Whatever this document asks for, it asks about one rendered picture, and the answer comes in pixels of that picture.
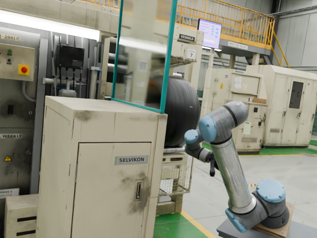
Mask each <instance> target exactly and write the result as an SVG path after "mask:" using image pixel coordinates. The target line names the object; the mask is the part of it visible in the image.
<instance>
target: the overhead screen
mask: <svg viewBox="0 0 317 238"><path fill-rule="evenodd" d="M221 27H222V24H220V23H216V22H212V21H208V20H205V19H201V18H199V19H198V27H197V30H200V31H204V32H205V34H204V41H203V47H207V48H212V49H216V50H218V49H219V42H220V35H221Z"/></svg>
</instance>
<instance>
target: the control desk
mask: <svg viewBox="0 0 317 238"><path fill-rule="evenodd" d="M167 116H168V115H167V114H165V113H158V112H155V111H151V110H147V109H143V108H139V107H135V106H132V105H128V104H125V103H121V102H116V101H113V100H111V101H108V100H95V99H83V98H70V97H58V96H45V108H44V122H43V136H42V156H41V170H40V183H39V197H38V211H37V225H36V238H153V233H154V225H155V217H156V209H157V201H158V198H157V196H158V194H159V183H160V175H161V167H162V159H163V151H164V143H165V135H166V127H167Z"/></svg>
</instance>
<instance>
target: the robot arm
mask: <svg viewBox="0 0 317 238"><path fill-rule="evenodd" d="M248 115H249V110H248V108H247V106H246V105H245V104H244V103H243V102H241V101H231V102H229V103H227V104H225V105H223V106H222V107H220V108H218V109H216V110H214V111H213V112H211V113H209V114H206V115H205V116H204V117H202V118H201V119H200V120H199V128H198V129H196V130H193V129H192V130H188V131H187V132H186V133H185V135H184V140H185V142H186V145H185V148H184V151H185V153H187V154H188V155H190V156H192V157H194V158H196V159H198V160H200V161H202V162H204V163H210V172H209V173H210V176H211V177H214V175H215V168H216V169H217V170H219V171H220V174H221V176H222V179H223V182H224V185H225V187H226V190H227V193H228V196H229V200H228V208H226V209H225V213H226V215H227V217H228V219H229V220H230V221H231V223H232V224H233V225H234V226H235V227H236V229H237V230H238V231H239V232H241V233H244V232H246V231H248V230H249V229H251V228H252V227H254V226H255V225H257V224H258V223H261V224H262V225H263V226H265V227H267V228H270V229H278V228H281V227H283V226H285V225H286V224H287V222H288V221H289V217H290V214H289V210H288V208H287V206H286V201H285V197H286V192H285V189H284V187H283V185H282V184H281V183H280V182H278V181H277V180H274V179H270V178H267V179H263V180H261V181H260V182H259V183H258V184H257V186H256V190H255V191H253V192H252V193H250V192H249V188H248V185H247V182H246V179H245V175H244V173H243V170H242V166H241V162H240V159H239V156H238V153H237V150H236V147H235V144H234V140H233V137H232V136H233V135H232V132H231V130H232V129H234V128H236V127H237V126H239V125H241V124H242V123H243V122H245V121H246V119H247V118H248ZM203 141H206V142H208V143H210V146H211V149H212V152H211V151H210V150H208V149H206V148H204V147H202V146H200V143H201V142H203Z"/></svg>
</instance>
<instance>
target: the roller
mask: <svg viewBox="0 0 317 238"><path fill-rule="evenodd" d="M184 148H185V147H164V151H163V153H184V152H185V151H184Z"/></svg>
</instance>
